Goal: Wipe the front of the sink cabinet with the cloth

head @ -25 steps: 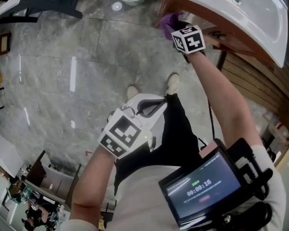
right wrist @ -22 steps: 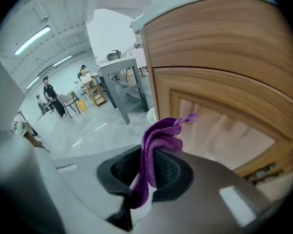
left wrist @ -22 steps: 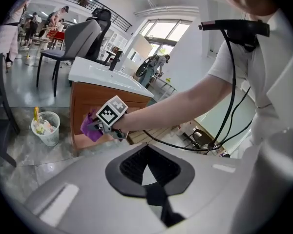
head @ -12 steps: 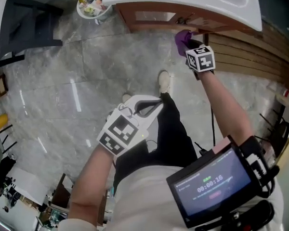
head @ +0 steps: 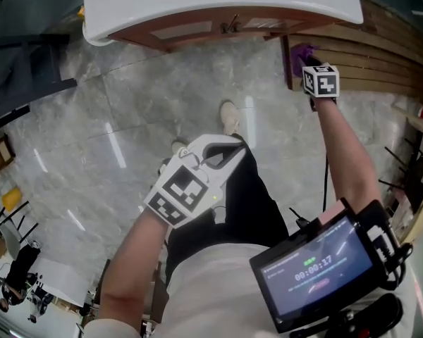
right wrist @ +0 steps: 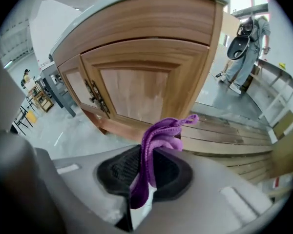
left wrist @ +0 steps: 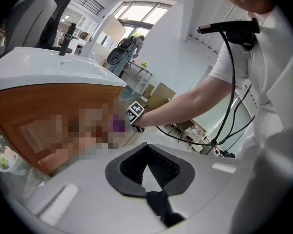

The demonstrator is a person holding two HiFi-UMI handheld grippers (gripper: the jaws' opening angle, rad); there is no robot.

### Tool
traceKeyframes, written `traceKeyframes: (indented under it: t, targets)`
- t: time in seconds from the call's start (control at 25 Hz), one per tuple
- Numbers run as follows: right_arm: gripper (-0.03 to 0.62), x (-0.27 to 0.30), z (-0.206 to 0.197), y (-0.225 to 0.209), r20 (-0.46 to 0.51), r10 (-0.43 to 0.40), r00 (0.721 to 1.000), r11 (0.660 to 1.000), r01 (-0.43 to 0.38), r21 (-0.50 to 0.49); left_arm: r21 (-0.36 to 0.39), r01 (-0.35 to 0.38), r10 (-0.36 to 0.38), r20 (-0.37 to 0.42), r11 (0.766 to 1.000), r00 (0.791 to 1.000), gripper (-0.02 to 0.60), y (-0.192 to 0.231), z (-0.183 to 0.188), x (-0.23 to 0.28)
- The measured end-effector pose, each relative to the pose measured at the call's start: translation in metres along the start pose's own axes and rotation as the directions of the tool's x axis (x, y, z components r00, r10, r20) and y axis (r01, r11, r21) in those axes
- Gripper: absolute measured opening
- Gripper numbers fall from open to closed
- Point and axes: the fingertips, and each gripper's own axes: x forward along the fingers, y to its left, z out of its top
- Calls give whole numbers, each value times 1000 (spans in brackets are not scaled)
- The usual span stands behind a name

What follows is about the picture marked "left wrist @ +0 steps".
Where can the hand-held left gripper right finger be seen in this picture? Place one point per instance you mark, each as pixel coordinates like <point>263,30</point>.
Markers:
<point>164,170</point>

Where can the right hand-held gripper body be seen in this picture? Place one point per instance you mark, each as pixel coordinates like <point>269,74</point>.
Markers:
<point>134,113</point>

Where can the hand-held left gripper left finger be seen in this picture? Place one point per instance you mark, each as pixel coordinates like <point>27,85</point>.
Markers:
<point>130,168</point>

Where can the purple cloth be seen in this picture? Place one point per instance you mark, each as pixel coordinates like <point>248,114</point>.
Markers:
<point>117,125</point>

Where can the wooden sink cabinet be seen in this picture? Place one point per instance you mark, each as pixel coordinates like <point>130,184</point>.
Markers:
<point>39,111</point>

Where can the person's right forearm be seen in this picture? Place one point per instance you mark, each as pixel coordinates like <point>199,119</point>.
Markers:
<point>180,106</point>

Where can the white sink basin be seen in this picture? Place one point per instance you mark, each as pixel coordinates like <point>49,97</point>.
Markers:
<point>46,67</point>

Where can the cardboard box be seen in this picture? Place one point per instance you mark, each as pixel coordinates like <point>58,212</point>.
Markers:
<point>158,96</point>

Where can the white table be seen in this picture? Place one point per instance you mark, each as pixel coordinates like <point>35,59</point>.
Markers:
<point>142,74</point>

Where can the black faucet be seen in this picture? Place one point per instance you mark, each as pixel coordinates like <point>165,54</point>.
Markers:
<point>64,44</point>

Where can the large window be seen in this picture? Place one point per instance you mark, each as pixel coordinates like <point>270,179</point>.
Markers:
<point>141,14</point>

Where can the white shelf unit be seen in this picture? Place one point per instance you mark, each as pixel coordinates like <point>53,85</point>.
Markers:
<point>86,24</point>

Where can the black railing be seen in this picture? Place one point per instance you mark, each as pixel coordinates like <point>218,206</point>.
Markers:
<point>88,0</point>

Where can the white bowl with food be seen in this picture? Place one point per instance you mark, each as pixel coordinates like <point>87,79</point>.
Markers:
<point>8,158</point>

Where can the black neck-worn device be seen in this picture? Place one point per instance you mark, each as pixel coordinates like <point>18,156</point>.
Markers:
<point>236,29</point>

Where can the person's white shirt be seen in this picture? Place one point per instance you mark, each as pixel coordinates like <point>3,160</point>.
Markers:
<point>271,86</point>

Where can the grey office chair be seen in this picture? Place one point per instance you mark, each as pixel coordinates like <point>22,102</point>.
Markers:
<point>30,21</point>

